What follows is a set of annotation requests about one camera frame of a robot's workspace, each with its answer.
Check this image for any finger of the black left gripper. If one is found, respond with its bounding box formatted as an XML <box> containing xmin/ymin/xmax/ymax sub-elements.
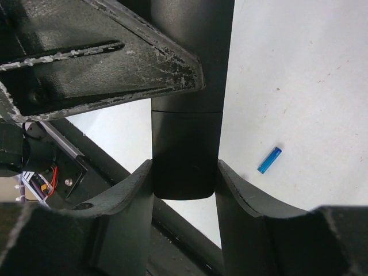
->
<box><xmin>1</xmin><ymin>1</ymin><xmax>199</xmax><ymax>122</ymax></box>

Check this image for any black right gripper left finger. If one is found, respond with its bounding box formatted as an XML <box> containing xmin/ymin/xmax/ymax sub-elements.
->
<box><xmin>1</xmin><ymin>160</ymin><xmax>154</xmax><ymax>275</ymax></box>

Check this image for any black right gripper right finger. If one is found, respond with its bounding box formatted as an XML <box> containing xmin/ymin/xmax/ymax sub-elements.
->
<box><xmin>215</xmin><ymin>161</ymin><xmax>367</xmax><ymax>275</ymax></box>

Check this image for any blue battery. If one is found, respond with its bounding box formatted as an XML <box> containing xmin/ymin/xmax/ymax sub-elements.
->
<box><xmin>257</xmin><ymin>147</ymin><xmax>282</xmax><ymax>174</ymax></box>

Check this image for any black remote control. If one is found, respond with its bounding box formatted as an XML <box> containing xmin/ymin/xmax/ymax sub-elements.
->
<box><xmin>151</xmin><ymin>1</ymin><xmax>235</xmax><ymax>200</ymax></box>

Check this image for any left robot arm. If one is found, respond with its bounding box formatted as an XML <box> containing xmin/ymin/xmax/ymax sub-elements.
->
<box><xmin>1</xmin><ymin>1</ymin><xmax>205</xmax><ymax>177</ymax></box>

